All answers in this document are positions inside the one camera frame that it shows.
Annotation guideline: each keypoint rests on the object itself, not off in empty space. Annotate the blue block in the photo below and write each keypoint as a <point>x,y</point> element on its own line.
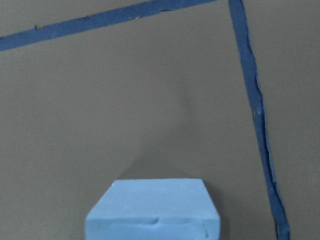
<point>154,209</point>

